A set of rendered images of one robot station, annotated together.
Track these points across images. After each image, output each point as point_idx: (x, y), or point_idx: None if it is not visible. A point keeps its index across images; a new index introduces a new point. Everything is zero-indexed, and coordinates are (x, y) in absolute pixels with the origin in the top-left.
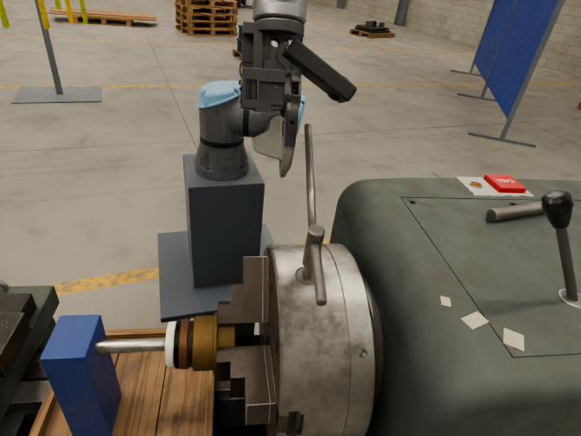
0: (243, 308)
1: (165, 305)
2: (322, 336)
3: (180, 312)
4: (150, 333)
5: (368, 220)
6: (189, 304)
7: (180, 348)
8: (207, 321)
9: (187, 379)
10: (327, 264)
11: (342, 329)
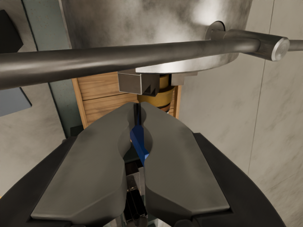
0: (156, 76)
1: (16, 107)
2: (246, 22)
3: (20, 95)
4: (85, 115)
5: None
6: (6, 90)
7: (169, 107)
8: (158, 97)
9: (112, 83)
10: (205, 5)
11: (251, 0)
